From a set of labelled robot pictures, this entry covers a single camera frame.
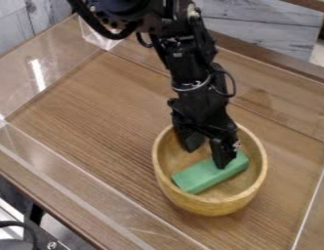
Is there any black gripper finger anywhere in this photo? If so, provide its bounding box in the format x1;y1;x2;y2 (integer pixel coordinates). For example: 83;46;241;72
208;135;241;169
172;117;204;152

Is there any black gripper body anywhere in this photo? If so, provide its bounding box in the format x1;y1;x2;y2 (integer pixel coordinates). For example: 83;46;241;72
167;86;238;139

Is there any brown wooden bowl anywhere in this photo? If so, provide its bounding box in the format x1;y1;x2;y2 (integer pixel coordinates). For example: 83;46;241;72
151;126;267;217

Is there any green rectangular block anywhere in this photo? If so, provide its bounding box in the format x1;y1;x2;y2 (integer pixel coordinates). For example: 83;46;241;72
171;150;249;194

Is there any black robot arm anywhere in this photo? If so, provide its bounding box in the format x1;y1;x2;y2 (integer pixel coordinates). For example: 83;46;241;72
67;0;239;168

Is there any black table leg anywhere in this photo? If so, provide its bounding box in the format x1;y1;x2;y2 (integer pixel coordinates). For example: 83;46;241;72
25;203;44;226

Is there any black metal base with bolt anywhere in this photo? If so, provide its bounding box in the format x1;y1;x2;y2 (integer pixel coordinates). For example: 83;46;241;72
24;225;71;250

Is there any clear acrylic tray wall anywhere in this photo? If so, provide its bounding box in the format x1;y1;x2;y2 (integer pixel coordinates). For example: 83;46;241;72
0;18;324;250

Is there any clear acrylic corner bracket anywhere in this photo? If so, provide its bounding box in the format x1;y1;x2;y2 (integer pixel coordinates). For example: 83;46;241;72
79;18;120;51

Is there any black cable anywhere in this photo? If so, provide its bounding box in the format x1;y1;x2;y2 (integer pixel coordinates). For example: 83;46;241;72
0;221;39;250

